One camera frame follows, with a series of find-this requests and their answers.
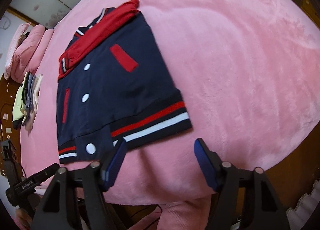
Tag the navy red varsity jacket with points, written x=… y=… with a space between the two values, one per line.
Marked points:
x=113 y=85

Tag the folded pink quilt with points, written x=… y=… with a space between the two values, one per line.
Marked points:
x=29 y=54

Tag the pink white pillow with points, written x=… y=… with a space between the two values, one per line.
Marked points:
x=15 y=42

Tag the dark wooden headboard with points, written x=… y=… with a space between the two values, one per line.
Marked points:
x=7 y=97

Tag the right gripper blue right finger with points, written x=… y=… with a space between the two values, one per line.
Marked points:
x=209 y=163

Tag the pink plush bed blanket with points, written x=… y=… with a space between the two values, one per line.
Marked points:
x=248 y=71

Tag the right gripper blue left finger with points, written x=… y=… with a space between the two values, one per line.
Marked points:
x=112 y=163

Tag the stack of folded clothes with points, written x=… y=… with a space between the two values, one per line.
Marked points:
x=26 y=102

